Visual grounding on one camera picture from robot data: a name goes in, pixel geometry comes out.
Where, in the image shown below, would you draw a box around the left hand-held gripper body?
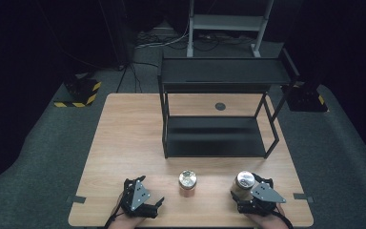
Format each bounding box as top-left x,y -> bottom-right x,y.
119,177 -> 159,219

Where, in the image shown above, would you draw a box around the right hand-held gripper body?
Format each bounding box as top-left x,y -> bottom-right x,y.
232,174 -> 288,218

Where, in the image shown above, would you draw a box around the beige-filled glass jar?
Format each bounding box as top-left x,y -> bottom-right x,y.
229,170 -> 256,201

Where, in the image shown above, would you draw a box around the orange-filled glass jar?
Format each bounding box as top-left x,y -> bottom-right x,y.
177,169 -> 198,198

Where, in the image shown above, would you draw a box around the black metal shelf rack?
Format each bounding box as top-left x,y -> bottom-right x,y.
157,47 -> 301,159

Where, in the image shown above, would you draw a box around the person's right hand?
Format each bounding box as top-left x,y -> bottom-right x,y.
243,203 -> 290,229

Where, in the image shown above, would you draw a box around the person's left hand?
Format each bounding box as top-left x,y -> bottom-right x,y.
109,193 -> 142,229

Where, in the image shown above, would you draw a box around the grey tape strip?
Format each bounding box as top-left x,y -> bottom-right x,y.
65,195 -> 87,205
293,192 -> 315,203

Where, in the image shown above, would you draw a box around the black yellow striped stand base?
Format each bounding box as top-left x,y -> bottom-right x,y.
53,77 -> 103,109
281,80 -> 329,113

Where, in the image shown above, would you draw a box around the black tripod legs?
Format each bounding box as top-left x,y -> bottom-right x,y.
115,61 -> 160,94

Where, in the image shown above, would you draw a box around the grey metal stand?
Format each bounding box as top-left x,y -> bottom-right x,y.
186,0 -> 275,58

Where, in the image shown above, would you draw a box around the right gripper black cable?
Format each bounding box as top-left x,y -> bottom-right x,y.
274,208 -> 295,229

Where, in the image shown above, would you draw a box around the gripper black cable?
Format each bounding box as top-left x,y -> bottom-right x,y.
274,208 -> 295,229
104,190 -> 126,229

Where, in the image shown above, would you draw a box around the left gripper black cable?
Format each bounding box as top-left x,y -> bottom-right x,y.
104,190 -> 126,229

